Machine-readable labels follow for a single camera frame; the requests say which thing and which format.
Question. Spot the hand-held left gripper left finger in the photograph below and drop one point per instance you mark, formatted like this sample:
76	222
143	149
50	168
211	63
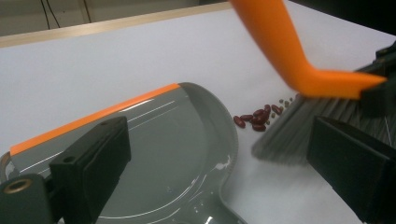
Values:
90	161

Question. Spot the red beans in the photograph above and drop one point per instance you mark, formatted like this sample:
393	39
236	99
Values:
258	119

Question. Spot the black curtain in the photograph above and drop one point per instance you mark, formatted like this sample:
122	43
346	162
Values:
348	12

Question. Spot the orange brush with grey bristles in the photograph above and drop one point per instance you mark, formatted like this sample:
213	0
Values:
280	46

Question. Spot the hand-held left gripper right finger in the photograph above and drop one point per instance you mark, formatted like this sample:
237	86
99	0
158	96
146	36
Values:
355	165

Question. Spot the grey dustpan with orange edge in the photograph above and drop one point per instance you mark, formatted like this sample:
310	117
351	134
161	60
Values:
174	140

